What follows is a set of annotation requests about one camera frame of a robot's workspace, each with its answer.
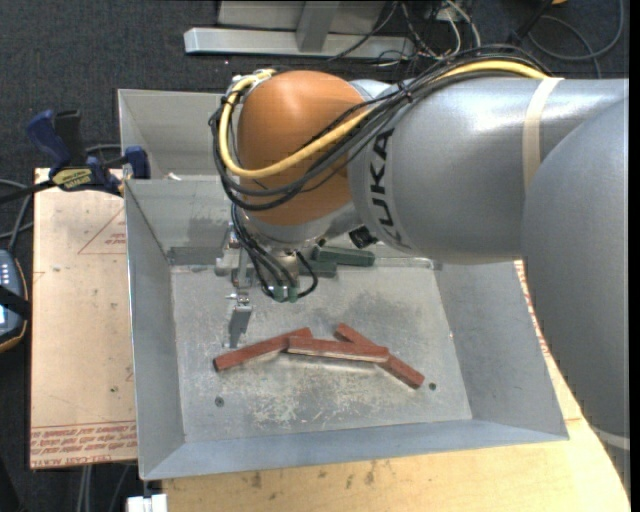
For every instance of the red-brown flat block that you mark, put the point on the red-brown flat block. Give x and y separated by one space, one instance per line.
250 354
340 349
405 372

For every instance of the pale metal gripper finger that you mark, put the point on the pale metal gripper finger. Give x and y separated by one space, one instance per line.
240 320
226 297

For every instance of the brown cardboard board, red print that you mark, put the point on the brown cardboard board, red print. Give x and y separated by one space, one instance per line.
80 325

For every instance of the dark green flat block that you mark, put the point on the dark green flat block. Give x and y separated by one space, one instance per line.
347 256

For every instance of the grey metal bin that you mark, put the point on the grey metal bin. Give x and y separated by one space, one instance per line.
320 400

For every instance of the black cylinder on white bracket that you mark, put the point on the black cylinder on white bracket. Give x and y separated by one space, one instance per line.
362 236

